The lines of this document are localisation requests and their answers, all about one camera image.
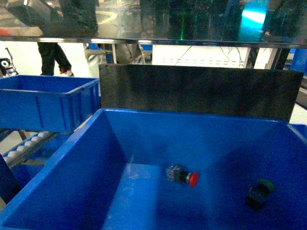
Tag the red mushroom push button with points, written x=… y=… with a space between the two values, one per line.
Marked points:
x=176 y=173

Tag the green push button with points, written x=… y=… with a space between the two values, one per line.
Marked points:
x=257 y=195

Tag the steel upper shelf beam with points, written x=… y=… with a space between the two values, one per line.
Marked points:
x=262 y=23

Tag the dark foam board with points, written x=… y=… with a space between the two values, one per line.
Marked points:
x=220 y=91

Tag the large open blue bin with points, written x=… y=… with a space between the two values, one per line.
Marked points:
x=111 y=175

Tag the small blue bin left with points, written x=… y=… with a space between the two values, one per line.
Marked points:
x=47 y=103

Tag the walking person legs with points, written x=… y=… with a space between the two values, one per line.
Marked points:
x=51 y=53

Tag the lower white roller track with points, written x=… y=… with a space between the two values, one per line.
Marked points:
x=23 y=151

